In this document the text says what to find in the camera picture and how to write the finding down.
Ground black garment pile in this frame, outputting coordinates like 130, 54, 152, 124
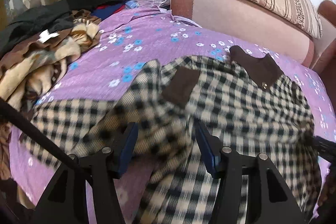
1, 0, 130, 57

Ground pink padded headboard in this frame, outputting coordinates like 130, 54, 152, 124
170, 0, 314, 67

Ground brown beige patterned blanket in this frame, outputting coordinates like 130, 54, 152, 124
0, 9, 102, 180

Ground black cream checked shirt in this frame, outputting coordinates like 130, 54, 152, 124
31, 46, 321, 223

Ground purple floral bed sheet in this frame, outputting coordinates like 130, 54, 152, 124
8, 6, 336, 224

